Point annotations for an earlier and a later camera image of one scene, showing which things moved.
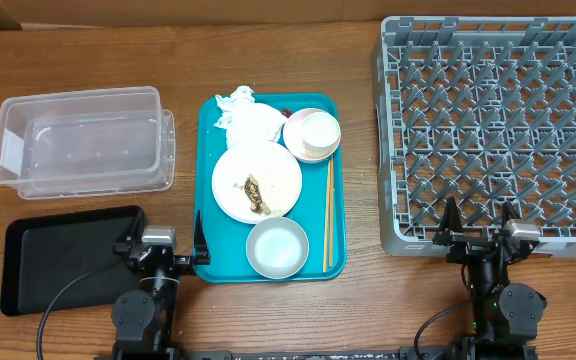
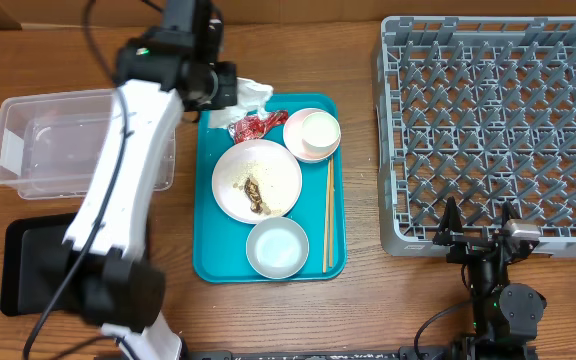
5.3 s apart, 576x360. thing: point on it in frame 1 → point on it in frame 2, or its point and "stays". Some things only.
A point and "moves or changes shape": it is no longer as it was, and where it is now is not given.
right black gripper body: x=468 y=245 stays
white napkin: x=248 y=121 moves or changes shape
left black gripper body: x=182 y=266 → x=212 y=86
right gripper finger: x=452 y=224 stays
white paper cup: x=321 y=132 stays
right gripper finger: x=509 y=213 stays
